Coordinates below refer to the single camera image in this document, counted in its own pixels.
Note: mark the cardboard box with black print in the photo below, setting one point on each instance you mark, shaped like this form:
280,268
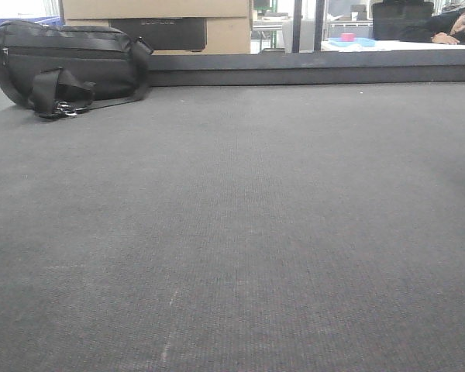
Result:
183,36

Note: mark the black fabric shoulder bag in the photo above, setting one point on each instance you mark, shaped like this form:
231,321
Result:
62,71

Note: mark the sleeping person in black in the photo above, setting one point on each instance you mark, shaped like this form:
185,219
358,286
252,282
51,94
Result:
447,28

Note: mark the pink tape roll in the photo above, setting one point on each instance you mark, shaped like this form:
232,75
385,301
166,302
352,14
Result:
347,37

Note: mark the black office chair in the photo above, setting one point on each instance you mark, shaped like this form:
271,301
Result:
390,18

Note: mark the upper cardboard box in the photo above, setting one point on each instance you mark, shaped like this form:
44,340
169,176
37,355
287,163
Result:
105,9

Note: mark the light blue tray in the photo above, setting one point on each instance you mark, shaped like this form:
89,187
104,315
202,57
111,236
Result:
356,41

